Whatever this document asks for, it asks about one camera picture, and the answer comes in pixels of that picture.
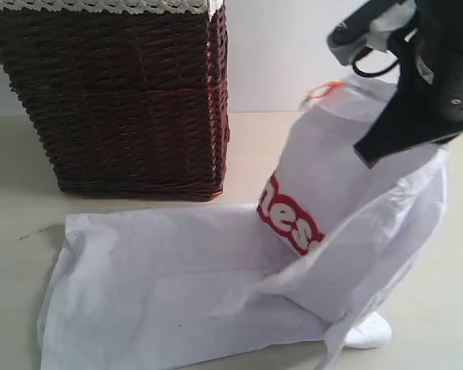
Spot dark brown wicker basket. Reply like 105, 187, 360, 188
0, 4, 229, 201

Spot white t-shirt red print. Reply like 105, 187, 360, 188
37, 77, 448, 369

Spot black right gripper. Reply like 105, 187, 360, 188
354, 1, 463, 167

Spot orange size tag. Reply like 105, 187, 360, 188
306, 81, 343, 100

